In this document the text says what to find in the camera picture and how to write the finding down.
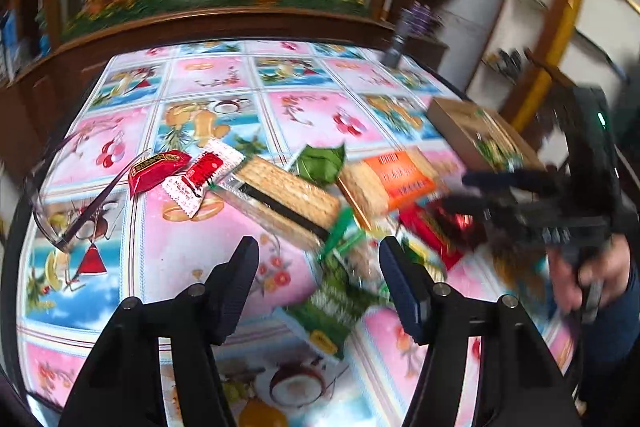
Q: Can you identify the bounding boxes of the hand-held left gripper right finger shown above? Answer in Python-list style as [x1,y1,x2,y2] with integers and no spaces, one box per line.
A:
[378,236,583,427]

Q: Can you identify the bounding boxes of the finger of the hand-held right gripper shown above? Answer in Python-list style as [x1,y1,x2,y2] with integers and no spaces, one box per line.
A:
[461,167,567,198]
[440,194,551,249]

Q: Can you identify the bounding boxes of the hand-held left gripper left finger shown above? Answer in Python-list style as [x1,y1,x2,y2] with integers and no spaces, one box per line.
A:
[59,236,261,427]

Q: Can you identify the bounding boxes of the dark red snack packet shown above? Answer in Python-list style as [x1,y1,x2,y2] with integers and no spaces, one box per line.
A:
[397,199,488,270]

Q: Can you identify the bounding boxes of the brown cardboard box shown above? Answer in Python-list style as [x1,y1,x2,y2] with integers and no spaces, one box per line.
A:
[427,97,548,180]

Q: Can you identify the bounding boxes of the green pea snack packet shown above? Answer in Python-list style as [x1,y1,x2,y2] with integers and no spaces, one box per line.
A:
[285,257,396,360]

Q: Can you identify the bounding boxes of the person's right forearm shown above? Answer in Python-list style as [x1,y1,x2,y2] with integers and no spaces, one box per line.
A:
[600,257,640,358]

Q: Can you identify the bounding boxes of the person's right hand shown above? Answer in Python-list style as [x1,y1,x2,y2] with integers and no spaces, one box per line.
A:
[550,241,634,316]

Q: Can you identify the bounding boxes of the orange wafer pack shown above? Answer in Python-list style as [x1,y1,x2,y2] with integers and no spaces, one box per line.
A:
[336,146,446,228]

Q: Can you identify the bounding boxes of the red and white snack packet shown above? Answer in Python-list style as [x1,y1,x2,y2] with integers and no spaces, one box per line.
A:
[161,139,246,220]

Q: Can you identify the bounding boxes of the small red candy packet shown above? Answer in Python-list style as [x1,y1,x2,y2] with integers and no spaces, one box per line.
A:
[127,149,192,196]

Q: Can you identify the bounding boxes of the gold framed partition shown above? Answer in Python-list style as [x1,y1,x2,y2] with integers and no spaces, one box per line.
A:
[500,0,593,122]

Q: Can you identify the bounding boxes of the grey flashlight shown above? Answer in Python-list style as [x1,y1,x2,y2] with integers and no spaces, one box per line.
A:
[382,17,423,68]

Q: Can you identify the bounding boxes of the clear eyeglasses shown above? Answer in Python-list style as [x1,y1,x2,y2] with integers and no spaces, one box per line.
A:
[30,127,153,253]

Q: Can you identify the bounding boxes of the blue box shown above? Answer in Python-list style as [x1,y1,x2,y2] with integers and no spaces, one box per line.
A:
[0,7,23,78]

